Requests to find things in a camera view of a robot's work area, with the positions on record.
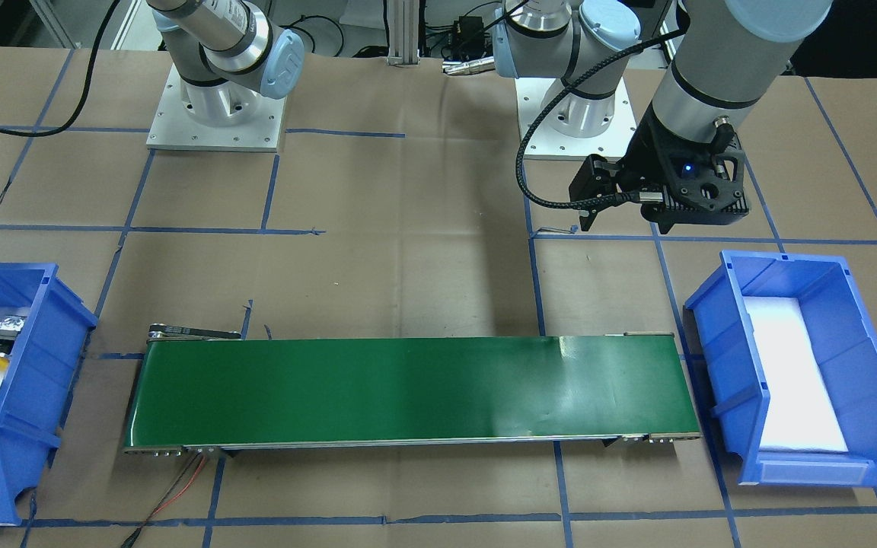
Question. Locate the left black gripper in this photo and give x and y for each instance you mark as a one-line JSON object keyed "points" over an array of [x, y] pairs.
{"points": [[645, 159]]}

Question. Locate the yellow mushroom push button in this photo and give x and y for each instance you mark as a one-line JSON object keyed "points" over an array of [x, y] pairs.
{"points": [[10, 329]]}

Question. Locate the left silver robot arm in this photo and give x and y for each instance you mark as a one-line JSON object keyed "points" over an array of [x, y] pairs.
{"points": [[729, 54]]}

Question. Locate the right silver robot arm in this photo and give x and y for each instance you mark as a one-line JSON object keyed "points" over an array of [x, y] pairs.
{"points": [[223, 46]]}

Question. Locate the blue destination bin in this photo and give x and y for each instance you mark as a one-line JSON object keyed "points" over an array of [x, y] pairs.
{"points": [[34, 392]]}

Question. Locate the green conveyor belt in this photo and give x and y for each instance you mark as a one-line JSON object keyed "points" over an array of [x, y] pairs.
{"points": [[287, 394]]}

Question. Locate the white foam pad source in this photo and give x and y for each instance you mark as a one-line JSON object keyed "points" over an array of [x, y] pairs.
{"points": [[800, 416]]}

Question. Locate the blue source bin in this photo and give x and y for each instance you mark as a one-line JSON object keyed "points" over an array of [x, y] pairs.
{"points": [[844, 342]]}

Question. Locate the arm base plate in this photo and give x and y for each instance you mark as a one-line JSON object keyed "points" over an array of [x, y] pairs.
{"points": [[225, 117], [576, 127]]}

